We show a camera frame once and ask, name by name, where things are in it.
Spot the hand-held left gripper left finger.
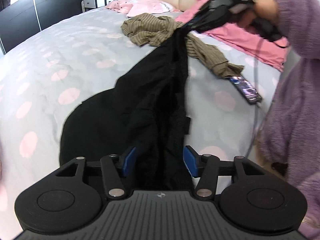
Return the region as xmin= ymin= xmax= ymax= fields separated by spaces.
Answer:
xmin=56 ymin=147 xmax=137 ymax=198

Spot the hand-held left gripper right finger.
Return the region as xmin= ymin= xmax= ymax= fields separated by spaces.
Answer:
xmin=182 ymin=145 xmax=266 ymax=198

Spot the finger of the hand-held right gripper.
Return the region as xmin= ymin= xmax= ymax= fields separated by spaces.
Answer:
xmin=184 ymin=11 xmax=210 ymax=33

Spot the black garment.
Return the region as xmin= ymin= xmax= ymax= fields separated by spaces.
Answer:
xmin=60 ymin=24 xmax=194 ymax=190

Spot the person's right forearm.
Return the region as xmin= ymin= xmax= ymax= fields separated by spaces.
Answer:
xmin=271 ymin=0 xmax=320 ymax=63

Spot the person's right hand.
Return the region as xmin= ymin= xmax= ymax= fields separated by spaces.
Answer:
xmin=232 ymin=0 xmax=280 ymax=29

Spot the olive striped garment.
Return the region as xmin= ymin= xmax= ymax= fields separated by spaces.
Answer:
xmin=121 ymin=14 xmax=245 ymax=78

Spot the pink cloth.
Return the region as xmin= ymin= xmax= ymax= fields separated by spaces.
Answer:
xmin=174 ymin=0 xmax=290 ymax=72

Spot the pink pillow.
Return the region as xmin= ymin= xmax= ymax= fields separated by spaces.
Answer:
xmin=106 ymin=0 xmax=182 ymax=18

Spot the black smartphone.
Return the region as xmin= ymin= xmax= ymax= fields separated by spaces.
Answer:
xmin=229 ymin=76 xmax=262 ymax=104

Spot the white nightstand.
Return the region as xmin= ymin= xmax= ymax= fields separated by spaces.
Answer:
xmin=81 ymin=0 xmax=120 ymax=12

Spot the purple fleece robe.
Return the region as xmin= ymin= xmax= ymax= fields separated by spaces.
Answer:
xmin=259 ymin=55 xmax=320 ymax=240

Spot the grey pink-dotted blanket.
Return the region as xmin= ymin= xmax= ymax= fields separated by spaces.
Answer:
xmin=0 ymin=6 xmax=282 ymax=215

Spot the black sliding wardrobe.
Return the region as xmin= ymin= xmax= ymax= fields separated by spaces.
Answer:
xmin=0 ymin=0 xmax=88 ymax=55

